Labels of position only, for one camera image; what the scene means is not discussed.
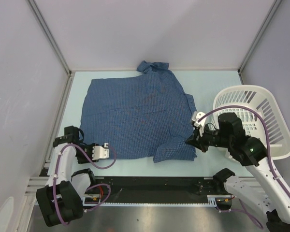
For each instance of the aluminium frame post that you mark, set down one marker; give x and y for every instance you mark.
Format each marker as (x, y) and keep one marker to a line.
(45, 28)
(265, 24)

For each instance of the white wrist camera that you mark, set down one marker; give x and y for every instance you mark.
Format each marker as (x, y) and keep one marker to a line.
(197, 122)
(100, 152)

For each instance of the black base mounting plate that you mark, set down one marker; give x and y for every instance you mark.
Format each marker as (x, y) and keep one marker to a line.
(159, 190)

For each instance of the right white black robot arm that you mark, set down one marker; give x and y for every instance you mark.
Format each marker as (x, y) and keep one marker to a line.
(252, 154)

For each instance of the white plastic laundry basket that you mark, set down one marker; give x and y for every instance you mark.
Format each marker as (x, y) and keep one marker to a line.
(262, 102)

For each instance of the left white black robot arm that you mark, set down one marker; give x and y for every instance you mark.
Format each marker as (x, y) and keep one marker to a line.
(62, 181)

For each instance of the aluminium front rail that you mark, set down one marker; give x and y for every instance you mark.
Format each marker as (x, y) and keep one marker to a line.
(37, 182)

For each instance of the left aluminium frame post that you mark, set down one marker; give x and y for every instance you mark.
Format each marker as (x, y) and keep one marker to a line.
(45, 28)

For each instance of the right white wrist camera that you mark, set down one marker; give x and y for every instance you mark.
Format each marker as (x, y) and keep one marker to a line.
(197, 122)

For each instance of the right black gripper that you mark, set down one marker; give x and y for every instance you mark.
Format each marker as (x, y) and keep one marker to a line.
(196, 140)

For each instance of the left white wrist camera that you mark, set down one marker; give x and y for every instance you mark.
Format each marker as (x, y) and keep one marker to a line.
(100, 152)

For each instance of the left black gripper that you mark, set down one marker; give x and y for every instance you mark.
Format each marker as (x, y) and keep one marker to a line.
(90, 156)

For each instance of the right aluminium frame post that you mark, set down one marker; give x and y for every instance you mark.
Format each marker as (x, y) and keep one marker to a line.
(265, 24)

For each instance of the blue checkered long sleeve shirt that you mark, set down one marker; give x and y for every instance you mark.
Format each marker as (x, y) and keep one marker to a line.
(143, 116)

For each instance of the white slotted cable duct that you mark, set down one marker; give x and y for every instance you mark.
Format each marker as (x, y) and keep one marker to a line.
(93, 202)

